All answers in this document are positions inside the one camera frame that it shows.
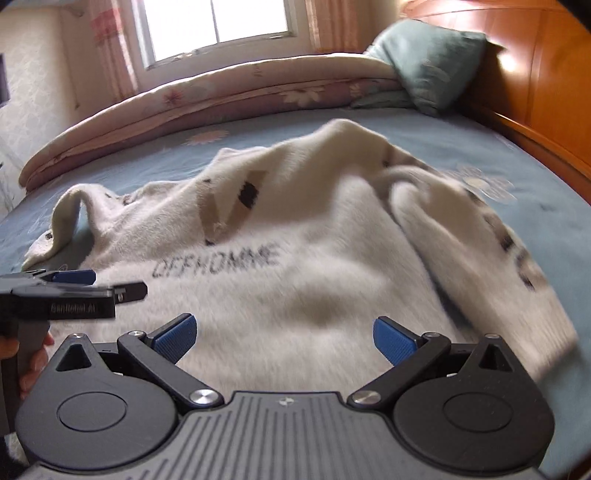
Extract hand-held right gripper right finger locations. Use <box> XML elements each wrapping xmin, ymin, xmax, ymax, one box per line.
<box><xmin>346</xmin><ymin>316</ymin><xmax>525</xmax><ymax>409</ymax></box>

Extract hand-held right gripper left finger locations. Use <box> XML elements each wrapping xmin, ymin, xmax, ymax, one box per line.
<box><xmin>53</xmin><ymin>313</ymin><xmax>225</xmax><ymax>409</ymax></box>

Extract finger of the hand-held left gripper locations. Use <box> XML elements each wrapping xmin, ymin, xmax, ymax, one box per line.
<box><xmin>113</xmin><ymin>282</ymin><xmax>148</xmax><ymax>305</ymax></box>
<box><xmin>34</xmin><ymin>270</ymin><xmax>97</xmax><ymax>286</ymax></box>

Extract cream fuzzy sweater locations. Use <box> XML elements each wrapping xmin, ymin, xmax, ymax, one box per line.
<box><xmin>21</xmin><ymin>117</ymin><xmax>580</xmax><ymax>402</ymax></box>

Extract person's left hand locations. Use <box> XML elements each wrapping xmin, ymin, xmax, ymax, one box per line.
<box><xmin>18</xmin><ymin>332</ymin><xmax>55</xmax><ymax>400</ymax></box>

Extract folded pink floral quilt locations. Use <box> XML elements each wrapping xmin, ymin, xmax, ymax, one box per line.
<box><xmin>18</xmin><ymin>52</ymin><xmax>402</xmax><ymax>192</ymax></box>

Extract pink patterned curtain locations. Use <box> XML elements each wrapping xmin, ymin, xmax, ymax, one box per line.
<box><xmin>295</xmin><ymin>0</ymin><xmax>370</xmax><ymax>54</ymax></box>
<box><xmin>88</xmin><ymin>0</ymin><xmax>139</xmax><ymax>109</ymax></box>

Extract flat teal pillow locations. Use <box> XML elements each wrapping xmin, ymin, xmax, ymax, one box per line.
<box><xmin>351</xmin><ymin>90</ymin><xmax>416</xmax><ymax>110</ymax></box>

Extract window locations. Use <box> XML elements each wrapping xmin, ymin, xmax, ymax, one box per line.
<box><xmin>134</xmin><ymin>0</ymin><xmax>308</xmax><ymax>71</ymax></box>

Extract teal printed pillow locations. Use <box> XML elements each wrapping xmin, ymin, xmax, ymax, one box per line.
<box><xmin>365</xmin><ymin>21</ymin><xmax>488</xmax><ymax>116</ymax></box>

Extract wooden headboard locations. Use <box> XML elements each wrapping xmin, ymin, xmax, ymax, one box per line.
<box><xmin>399</xmin><ymin>0</ymin><xmax>591</xmax><ymax>206</ymax></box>

